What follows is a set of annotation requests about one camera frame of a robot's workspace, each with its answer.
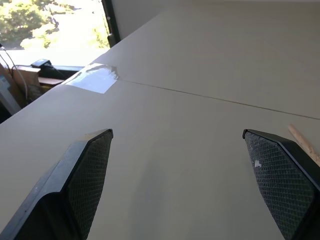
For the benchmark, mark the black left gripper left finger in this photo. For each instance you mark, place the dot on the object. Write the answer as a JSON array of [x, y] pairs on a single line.
[[75, 190]]

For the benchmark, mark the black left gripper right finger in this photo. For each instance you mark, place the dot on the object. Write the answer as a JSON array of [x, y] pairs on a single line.
[[282, 185]]

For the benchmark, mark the wooden box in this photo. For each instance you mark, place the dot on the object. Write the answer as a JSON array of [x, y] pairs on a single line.
[[26, 80]]

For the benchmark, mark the small black device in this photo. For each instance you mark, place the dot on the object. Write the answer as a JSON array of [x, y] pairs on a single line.
[[41, 63]]

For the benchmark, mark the black window frame post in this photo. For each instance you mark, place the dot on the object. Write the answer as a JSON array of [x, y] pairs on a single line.
[[111, 22]]

